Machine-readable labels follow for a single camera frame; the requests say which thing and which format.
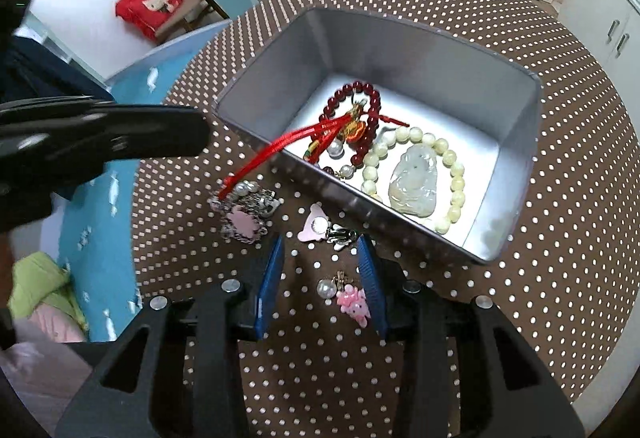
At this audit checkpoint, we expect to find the dark red bead bracelet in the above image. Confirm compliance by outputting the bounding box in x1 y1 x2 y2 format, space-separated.
320 80 386 179

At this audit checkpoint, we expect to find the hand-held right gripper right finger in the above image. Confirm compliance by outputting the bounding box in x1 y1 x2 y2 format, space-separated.
356 235 586 438

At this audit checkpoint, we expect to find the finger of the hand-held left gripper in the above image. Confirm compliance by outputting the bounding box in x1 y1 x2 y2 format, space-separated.
0 96 211 169

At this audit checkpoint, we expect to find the red printed bag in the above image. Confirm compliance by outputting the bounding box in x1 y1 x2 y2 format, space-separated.
115 0 184 43

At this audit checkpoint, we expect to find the pink oval silver brooch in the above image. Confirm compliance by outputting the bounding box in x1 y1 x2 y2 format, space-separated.
207 182 281 244

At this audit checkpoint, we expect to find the pale jade pendant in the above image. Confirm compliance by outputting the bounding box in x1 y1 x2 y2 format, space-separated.
388 144 440 219

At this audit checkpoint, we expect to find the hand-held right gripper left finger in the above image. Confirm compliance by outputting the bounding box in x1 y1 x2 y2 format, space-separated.
55 235 286 438

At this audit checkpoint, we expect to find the red cord charm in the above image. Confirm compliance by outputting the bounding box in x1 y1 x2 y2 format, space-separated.
218 113 411 204

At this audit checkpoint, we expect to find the black white small clip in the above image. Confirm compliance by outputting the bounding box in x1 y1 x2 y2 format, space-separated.
327 224 359 249

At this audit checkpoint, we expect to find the cream bead bracelet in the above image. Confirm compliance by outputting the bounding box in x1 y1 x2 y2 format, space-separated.
361 127 469 235

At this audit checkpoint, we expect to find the pink bear hair clip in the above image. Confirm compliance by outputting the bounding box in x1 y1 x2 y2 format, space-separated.
297 203 331 243

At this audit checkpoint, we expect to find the long white sideboard cabinet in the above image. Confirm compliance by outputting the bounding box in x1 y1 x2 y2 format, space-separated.
555 0 640 84

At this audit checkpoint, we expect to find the pink cloth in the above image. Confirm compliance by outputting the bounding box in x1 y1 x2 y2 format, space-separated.
0 305 89 345

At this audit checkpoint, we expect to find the brown polka dot tablecloth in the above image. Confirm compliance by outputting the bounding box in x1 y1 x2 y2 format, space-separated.
131 0 621 438

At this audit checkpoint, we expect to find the silver metal tin box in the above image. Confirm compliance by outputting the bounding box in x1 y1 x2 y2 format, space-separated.
214 8 544 267

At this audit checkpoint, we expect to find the green cloth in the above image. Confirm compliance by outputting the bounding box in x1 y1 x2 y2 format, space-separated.
9 252 89 334

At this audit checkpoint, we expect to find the pink bunny charm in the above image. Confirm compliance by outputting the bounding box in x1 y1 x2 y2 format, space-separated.
336 285 372 328

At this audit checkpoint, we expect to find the dark navy cloth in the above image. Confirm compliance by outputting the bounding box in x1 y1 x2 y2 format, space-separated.
0 35 114 105

